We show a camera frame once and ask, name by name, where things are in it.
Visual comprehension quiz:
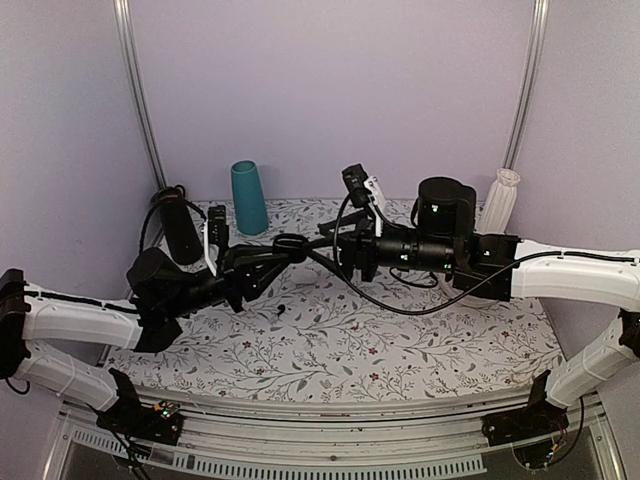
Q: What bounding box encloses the dark brown tumbler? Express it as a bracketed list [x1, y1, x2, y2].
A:
[154, 198, 203, 266]

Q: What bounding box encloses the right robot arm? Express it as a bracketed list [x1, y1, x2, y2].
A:
[319, 172, 639, 436]

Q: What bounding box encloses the floral table mat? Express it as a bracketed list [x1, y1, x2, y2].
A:
[107, 198, 564, 404]

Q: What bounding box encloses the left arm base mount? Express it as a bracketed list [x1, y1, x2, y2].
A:
[96, 399, 184, 446]

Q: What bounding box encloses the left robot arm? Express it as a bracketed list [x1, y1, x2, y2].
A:
[1, 245, 306, 434]

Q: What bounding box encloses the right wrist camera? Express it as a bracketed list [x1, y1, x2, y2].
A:
[342, 164, 386, 237]

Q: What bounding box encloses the grey mug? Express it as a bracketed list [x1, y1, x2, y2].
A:
[150, 184, 186, 203]

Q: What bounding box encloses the teal cup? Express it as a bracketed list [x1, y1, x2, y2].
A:
[231, 159, 269, 236]

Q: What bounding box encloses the right metal frame post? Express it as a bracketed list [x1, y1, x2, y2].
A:
[502, 0, 550, 171]

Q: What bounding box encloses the left metal frame post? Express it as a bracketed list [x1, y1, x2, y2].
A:
[113, 0, 167, 189]

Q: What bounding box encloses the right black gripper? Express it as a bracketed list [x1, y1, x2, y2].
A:
[301, 211, 457, 283]

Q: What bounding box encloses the black earbud charging case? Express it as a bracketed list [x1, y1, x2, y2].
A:
[272, 233, 309, 264]

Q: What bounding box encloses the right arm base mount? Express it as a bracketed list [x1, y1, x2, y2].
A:
[481, 400, 569, 446]

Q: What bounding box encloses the aluminium front rail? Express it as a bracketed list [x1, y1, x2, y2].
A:
[42, 387, 626, 480]

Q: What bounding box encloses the white ribbed vase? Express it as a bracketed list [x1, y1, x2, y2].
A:
[477, 168, 521, 234]

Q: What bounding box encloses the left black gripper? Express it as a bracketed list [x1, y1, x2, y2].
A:
[164, 244, 290, 319]

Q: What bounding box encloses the metal frame post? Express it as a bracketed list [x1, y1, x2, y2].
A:
[113, 0, 167, 189]
[502, 0, 550, 171]

